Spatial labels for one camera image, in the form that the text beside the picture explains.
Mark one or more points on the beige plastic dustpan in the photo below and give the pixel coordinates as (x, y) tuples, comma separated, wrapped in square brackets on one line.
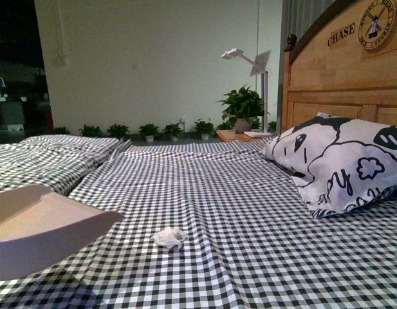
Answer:
[(39, 228)]

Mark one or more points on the black white gingham bed sheet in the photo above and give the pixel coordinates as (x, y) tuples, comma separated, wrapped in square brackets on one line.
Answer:
[(251, 241)]

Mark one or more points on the far wooden nightstand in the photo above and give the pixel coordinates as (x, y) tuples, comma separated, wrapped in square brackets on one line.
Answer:
[(230, 136)]

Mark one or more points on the crumpled white tissue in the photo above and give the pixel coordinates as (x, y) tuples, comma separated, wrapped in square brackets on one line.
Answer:
[(170, 238)]

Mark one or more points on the folded gingham quilt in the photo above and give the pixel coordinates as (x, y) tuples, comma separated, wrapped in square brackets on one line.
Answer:
[(55, 161)]

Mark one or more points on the large potted green plant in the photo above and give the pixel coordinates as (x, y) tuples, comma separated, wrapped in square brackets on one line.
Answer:
[(242, 106)]

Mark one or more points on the wooden headboard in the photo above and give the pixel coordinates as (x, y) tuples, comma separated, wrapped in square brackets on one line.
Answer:
[(344, 65)]

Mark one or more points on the black white cartoon pillow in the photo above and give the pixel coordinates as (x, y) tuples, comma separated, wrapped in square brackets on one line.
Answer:
[(337, 163)]

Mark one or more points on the small potted plant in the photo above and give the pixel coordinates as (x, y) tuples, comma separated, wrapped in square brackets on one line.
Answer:
[(91, 131), (61, 131), (149, 131), (174, 132), (204, 128), (118, 131)]

